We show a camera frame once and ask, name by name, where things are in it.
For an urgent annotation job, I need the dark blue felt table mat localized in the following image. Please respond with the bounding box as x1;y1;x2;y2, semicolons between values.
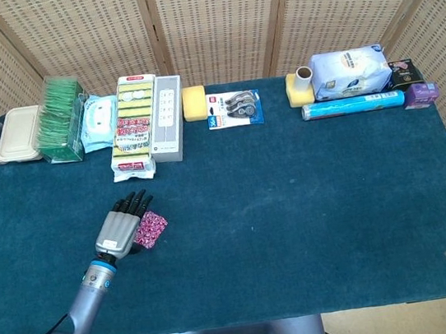
0;51;446;334

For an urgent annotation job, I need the wooden woven folding screen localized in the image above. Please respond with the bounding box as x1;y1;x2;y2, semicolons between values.
0;0;446;334

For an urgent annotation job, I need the beige lunch box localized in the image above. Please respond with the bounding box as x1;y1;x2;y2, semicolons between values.
0;104;48;166

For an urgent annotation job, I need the white blue tissue pack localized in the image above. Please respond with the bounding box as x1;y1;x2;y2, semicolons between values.
306;41;397;104

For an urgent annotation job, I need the yellow sponge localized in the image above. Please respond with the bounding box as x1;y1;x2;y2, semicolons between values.
283;70;318;109
179;85;211;123

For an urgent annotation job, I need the small purple box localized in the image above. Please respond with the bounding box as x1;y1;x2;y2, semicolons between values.
400;81;443;111

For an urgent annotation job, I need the correction tape blister pack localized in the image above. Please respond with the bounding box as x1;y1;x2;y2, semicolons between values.
203;86;266;132

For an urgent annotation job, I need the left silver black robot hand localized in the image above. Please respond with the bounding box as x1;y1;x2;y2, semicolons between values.
87;188;162;263

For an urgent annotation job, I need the white power strip box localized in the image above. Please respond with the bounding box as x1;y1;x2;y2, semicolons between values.
139;72;193;166

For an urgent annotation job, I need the green tea bag box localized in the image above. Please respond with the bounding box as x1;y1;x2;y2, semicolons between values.
29;71;96;168

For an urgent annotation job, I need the black box pink print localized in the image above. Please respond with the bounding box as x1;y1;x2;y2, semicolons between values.
386;56;425;94

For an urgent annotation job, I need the light blue wet wipes pack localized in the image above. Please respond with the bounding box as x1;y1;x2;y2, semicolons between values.
74;90;126;154

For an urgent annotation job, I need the yellow green sponge multipack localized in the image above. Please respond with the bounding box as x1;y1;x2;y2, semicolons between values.
99;71;171;185

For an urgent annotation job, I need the blue plastic wrap roll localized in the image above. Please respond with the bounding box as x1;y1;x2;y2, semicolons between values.
300;88;407;123

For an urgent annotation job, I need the white paper roll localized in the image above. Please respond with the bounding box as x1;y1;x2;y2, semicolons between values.
295;64;316;91

